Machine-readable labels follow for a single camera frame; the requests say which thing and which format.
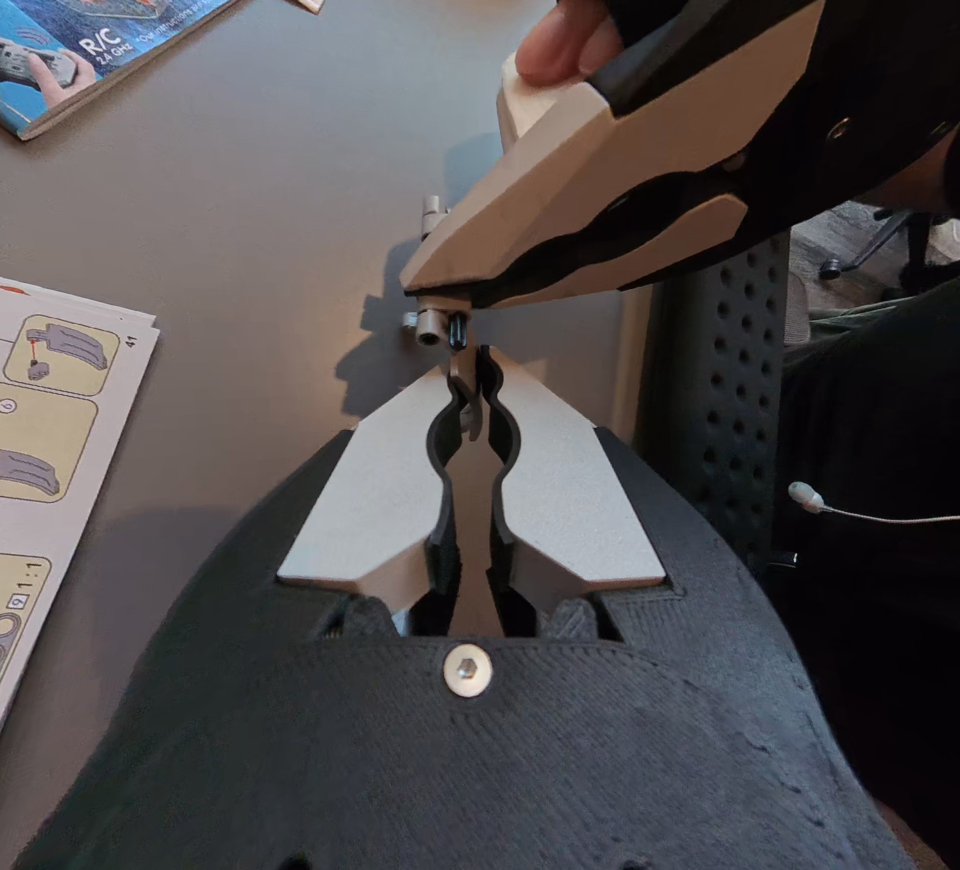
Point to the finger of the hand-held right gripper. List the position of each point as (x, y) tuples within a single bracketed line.
[(600, 172), (675, 247)]

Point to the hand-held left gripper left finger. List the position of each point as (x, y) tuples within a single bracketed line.
[(367, 510)]

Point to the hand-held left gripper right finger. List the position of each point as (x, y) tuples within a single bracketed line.
[(585, 510)]

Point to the black toy axle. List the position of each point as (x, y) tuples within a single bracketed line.
[(459, 330)]

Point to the grey desk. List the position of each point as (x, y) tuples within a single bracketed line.
[(225, 209)]

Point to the person's right hand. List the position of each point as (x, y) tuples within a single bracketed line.
[(570, 37)]

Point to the black perforated plastic panel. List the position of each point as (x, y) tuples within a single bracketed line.
[(720, 397)]

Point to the white earphone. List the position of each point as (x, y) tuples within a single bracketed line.
[(804, 495)]

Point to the person's black shirt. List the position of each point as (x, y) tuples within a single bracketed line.
[(862, 420)]

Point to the open building instruction booklet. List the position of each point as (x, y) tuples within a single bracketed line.
[(67, 510)]

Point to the blue cover booklet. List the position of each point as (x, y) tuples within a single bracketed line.
[(112, 22)]

